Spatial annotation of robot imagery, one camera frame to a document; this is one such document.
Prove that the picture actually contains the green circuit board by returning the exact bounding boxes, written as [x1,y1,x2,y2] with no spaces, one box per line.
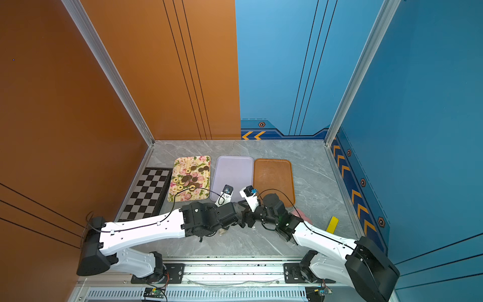
[143,287,168,301]
[305,287,333,302]

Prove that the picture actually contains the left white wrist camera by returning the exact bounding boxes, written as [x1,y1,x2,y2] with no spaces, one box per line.
[215,184,233,207]

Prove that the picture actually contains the black white checkerboard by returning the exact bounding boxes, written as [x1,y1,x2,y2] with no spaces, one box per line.
[116,167,172,221]

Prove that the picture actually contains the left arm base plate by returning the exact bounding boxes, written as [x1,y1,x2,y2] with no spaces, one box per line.
[131,263,185,285]

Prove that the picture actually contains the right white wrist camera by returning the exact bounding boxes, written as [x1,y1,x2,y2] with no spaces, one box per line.
[240,186,260,213]

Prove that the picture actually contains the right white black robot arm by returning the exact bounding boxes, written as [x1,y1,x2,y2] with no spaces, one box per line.
[245,194,400,301]

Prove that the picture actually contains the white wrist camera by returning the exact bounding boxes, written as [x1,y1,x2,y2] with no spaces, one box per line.
[240,186,260,213]
[215,184,233,207]

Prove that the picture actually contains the small yellow block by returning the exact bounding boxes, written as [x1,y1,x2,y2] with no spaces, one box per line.
[326,216,339,234]

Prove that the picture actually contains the right green circuit board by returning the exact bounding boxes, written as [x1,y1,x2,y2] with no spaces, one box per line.
[305,287,333,302]

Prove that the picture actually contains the floral pattern tray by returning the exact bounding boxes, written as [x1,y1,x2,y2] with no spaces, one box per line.
[167,155,212,203]

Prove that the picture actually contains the poured ring cookies pile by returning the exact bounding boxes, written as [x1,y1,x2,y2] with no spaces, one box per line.
[172,161,210,196]

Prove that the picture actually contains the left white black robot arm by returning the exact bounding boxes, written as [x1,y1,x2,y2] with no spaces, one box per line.
[76,202,251,281]

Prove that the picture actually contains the ziploc bag pink cookies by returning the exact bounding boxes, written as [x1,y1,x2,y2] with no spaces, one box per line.
[292,210,312,224]

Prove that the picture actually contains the lavender plastic tray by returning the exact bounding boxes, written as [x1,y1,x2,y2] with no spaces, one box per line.
[211,156,254,202]

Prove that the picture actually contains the brown plastic tray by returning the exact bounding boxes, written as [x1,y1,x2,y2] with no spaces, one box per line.
[253,159,296,208]

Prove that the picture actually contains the left green circuit board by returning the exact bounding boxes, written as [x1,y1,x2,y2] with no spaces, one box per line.
[143,287,168,301]

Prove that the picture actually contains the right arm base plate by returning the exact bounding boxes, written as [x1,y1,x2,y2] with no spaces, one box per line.
[283,262,336,284]

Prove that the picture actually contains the aluminium front rail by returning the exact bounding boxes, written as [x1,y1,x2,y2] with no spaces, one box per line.
[71,258,393,291]

